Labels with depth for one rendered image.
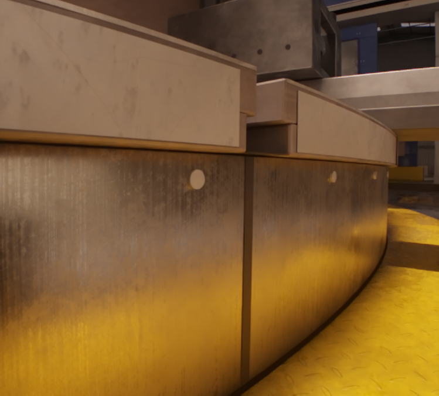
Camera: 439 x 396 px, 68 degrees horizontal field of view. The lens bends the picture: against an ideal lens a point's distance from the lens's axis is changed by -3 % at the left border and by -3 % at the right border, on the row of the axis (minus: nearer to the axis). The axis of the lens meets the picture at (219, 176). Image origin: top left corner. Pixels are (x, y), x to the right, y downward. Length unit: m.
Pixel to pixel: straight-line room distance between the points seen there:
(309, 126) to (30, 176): 0.27
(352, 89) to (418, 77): 0.15
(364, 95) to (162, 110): 0.71
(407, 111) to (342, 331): 0.49
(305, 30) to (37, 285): 0.79
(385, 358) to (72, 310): 0.36
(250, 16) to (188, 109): 0.73
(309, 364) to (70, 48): 0.39
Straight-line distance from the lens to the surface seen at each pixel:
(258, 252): 0.35
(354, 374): 0.44
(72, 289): 0.24
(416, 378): 0.46
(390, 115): 0.82
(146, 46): 0.23
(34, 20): 0.21
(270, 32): 0.92
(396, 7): 5.22
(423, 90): 0.89
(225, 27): 0.99
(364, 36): 5.32
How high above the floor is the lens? 0.22
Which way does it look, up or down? 1 degrees down
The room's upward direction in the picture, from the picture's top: 1 degrees clockwise
